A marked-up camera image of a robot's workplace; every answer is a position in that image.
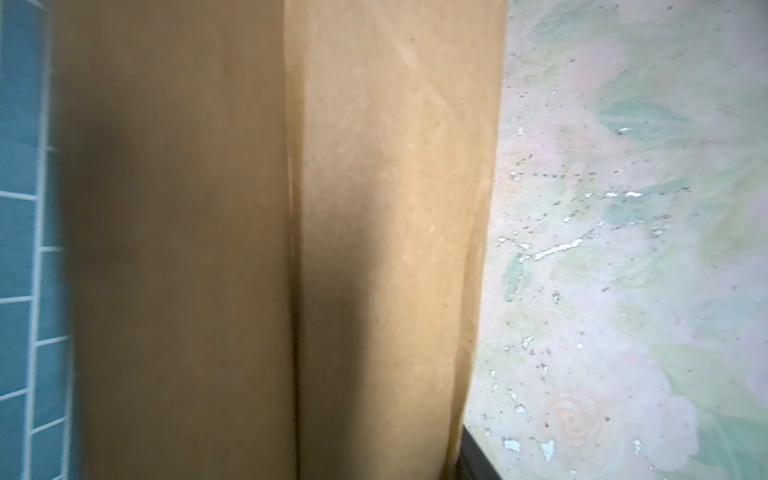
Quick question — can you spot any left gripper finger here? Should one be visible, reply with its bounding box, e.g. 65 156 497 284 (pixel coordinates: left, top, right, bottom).
456 426 501 480

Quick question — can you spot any brown cardboard box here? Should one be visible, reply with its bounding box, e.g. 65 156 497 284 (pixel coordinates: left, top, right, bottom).
52 1 506 479

